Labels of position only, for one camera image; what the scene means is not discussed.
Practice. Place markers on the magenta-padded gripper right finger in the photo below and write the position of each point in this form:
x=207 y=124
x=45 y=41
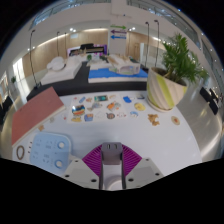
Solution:
x=131 y=160

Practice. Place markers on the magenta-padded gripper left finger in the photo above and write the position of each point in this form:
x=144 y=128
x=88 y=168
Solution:
x=91 y=160

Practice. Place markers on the light blue power strip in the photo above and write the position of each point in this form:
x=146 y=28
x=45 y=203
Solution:
x=46 y=150

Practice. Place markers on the brown cutout sticker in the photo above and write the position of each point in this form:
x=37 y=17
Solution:
x=153 y=119

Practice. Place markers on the white sheet of colourful stickers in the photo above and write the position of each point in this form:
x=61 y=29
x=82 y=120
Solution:
x=100 y=108

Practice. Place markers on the yellow sticker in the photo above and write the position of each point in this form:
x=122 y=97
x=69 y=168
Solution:
x=139 y=106

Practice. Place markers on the round orange sticker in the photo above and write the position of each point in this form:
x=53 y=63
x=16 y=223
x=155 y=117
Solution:
x=175 y=120

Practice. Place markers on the blue sticker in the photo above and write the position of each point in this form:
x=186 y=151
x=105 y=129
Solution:
x=127 y=99

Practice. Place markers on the flat pink-red board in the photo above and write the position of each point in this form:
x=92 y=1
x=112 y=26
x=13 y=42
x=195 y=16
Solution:
x=36 y=111

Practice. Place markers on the black display platform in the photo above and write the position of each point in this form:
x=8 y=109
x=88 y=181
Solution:
x=83 y=85

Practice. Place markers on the palm in striped pot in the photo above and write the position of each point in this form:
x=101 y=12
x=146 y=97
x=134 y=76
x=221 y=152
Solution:
x=163 y=91

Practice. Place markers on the blue-based architectural model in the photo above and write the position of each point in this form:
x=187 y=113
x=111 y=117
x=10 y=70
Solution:
x=100 y=74

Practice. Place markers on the white architectural model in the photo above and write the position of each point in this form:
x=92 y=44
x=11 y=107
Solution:
x=61 y=75

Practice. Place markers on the black-draped table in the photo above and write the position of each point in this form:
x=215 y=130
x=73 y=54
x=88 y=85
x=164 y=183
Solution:
x=5 y=110

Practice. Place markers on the dark display screen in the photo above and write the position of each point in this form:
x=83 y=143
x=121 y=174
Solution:
x=86 y=48

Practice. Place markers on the small potted plant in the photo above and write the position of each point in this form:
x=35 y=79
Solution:
x=13 y=80

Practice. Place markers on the black lamp pole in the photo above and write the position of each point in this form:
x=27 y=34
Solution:
x=147 y=46
x=33 y=60
x=157 y=43

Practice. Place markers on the arrow direction signs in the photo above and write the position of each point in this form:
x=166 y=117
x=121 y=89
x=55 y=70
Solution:
x=118 y=32

